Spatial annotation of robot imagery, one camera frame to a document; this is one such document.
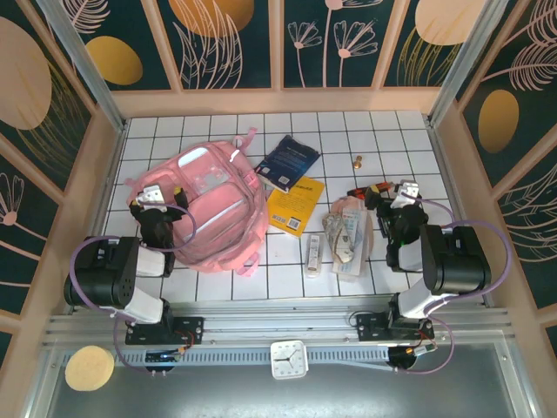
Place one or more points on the blue white pen pack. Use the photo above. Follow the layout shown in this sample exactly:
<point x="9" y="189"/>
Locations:
<point x="357" y="226"/>

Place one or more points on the clear bag of banknotes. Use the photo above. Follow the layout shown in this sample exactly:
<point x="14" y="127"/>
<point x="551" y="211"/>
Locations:
<point x="370" y="244"/>

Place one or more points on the pink backpack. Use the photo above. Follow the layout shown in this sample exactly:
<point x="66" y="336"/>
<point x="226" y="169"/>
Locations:
<point x="222" y="209"/>

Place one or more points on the yellow book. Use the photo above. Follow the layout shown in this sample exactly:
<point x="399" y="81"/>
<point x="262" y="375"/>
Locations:
<point x="296" y="204"/>

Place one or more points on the dark blue book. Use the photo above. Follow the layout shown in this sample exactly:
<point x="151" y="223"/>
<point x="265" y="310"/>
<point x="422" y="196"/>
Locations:
<point x="289" y="161"/>

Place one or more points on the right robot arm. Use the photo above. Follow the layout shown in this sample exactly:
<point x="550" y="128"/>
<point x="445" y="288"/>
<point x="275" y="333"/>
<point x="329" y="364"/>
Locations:
<point x="457" y="261"/>

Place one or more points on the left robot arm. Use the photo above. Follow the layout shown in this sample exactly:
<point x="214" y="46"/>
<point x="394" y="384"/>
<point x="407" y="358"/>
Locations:
<point x="109" y="274"/>

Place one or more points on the small brass knob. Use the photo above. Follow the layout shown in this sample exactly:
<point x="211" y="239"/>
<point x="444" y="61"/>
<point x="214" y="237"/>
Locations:
<point x="357" y="163"/>

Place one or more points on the white tube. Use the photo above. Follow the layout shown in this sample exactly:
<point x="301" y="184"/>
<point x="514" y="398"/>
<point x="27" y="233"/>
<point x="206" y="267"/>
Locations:
<point x="313" y="257"/>

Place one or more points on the left controller board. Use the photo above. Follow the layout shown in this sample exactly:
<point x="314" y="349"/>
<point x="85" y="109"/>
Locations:
<point x="161" y="356"/>

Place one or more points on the controller board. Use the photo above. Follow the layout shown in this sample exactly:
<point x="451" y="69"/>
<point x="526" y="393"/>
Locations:
<point x="161" y="356"/>
<point x="409" y="355"/>

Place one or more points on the right controller board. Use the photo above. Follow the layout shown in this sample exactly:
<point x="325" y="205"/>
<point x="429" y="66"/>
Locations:
<point x="409" y="355"/>

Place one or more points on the round yellow sponge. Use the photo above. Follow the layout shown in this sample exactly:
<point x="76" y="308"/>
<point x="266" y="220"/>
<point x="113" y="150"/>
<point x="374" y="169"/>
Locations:
<point x="89" y="368"/>

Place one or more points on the white square clock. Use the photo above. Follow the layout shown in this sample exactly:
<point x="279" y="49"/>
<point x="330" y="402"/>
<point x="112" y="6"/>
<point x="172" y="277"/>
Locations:
<point x="289" y="359"/>

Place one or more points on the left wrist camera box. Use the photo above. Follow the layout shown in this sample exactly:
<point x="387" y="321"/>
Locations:
<point x="149" y="195"/>

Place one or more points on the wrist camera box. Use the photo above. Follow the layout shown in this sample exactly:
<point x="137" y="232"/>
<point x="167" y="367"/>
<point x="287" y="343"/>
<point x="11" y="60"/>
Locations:
<point x="407" y="190"/>
<point x="149" y="195"/>

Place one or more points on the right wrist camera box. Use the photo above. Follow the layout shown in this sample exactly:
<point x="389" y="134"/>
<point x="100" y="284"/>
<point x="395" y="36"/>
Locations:
<point x="407" y="190"/>

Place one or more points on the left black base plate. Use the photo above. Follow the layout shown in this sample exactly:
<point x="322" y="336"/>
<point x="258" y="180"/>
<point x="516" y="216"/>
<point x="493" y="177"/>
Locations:
<point x="191" y="328"/>

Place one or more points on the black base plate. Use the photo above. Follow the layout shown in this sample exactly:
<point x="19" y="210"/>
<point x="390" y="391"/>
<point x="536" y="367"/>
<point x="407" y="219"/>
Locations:
<point x="191" y="328"/>
<point x="370" y="326"/>

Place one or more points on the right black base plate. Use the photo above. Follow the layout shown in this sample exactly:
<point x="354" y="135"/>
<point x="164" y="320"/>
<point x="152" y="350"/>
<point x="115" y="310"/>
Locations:
<point x="370" y="326"/>

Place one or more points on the left aluminium post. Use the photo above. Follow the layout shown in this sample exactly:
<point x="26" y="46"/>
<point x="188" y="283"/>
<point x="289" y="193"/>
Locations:
<point x="82" y="65"/>

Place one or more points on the aluminium post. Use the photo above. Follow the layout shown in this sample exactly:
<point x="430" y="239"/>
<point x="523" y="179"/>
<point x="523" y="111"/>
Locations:
<point x="82" y="65"/>
<point x="465" y="65"/>

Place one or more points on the aluminium rail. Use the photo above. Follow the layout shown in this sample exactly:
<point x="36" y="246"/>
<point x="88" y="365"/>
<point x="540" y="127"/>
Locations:
<point x="278" y="324"/>

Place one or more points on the right aluminium post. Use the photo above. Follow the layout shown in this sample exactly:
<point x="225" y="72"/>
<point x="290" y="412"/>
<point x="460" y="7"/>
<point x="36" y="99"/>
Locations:
<point x="465" y="65"/>

